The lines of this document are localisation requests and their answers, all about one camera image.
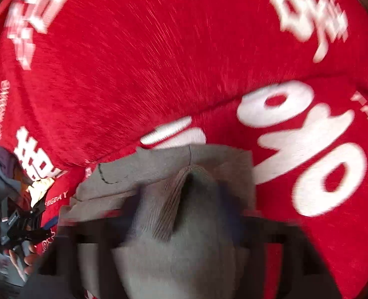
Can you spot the pile of grey clothes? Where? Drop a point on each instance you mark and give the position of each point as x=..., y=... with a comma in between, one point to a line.
x=0, y=168

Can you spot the grey knit garment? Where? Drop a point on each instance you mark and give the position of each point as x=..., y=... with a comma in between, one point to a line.
x=177, y=255

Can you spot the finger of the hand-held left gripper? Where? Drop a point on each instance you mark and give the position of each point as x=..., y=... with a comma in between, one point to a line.
x=37, y=234
x=50, y=222

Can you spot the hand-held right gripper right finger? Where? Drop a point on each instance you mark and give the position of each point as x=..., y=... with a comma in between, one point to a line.
x=230, y=215

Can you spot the person's left hand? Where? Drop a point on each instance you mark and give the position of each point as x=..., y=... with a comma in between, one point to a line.
x=28, y=258

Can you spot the red printed sofa cover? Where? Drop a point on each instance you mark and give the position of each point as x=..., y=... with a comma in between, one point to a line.
x=171, y=53

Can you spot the cream cloth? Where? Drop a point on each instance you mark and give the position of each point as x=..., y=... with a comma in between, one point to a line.
x=42, y=187

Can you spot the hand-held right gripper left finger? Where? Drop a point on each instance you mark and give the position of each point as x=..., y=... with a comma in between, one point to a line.
x=90, y=239

